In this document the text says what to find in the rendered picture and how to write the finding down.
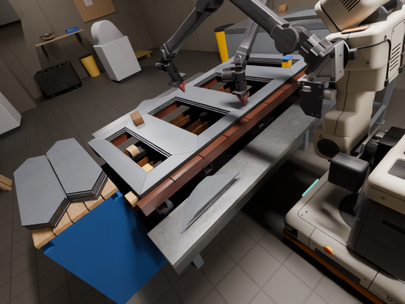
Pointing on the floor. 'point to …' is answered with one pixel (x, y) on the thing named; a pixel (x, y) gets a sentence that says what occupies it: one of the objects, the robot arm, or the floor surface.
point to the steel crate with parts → (57, 78)
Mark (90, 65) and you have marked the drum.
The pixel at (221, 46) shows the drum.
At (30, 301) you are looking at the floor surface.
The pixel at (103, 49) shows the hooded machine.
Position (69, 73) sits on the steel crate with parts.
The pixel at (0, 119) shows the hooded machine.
